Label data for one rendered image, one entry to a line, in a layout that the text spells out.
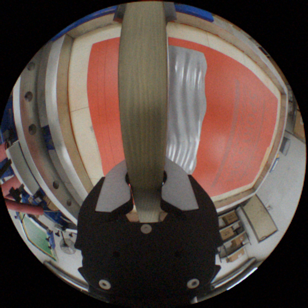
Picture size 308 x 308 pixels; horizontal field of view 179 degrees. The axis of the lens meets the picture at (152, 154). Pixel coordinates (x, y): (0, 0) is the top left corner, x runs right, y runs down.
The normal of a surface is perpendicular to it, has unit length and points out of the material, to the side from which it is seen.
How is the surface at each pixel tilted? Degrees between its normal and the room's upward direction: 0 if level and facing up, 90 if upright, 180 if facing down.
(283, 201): 90
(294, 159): 90
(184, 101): 31
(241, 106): 0
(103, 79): 0
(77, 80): 0
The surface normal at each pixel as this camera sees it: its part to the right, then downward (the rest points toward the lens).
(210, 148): 0.05, 0.49
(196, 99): -0.48, 0.48
